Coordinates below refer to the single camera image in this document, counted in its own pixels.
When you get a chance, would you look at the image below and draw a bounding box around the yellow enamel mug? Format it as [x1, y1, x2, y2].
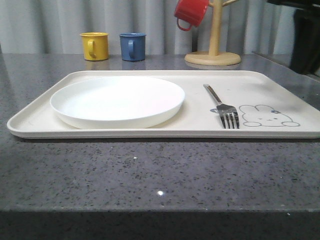
[80, 32, 109, 61]

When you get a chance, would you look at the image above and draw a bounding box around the white round plate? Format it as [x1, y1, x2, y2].
[50, 76, 185, 129]

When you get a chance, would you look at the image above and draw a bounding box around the cream rabbit serving tray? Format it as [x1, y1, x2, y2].
[7, 70, 320, 139]

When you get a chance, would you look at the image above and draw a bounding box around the red enamel mug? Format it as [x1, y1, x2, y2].
[174, 0, 209, 31]

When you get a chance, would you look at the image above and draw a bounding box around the blue enamel mug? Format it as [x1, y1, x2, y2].
[119, 32, 146, 62]

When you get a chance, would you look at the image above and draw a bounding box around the silver metal fork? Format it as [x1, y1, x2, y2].
[203, 84, 240, 129]

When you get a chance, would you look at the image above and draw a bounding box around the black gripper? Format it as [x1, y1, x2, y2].
[268, 0, 320, 74]

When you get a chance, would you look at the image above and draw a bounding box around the wooden mug tree stand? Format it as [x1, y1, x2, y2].
[184, 0, 241, 66]

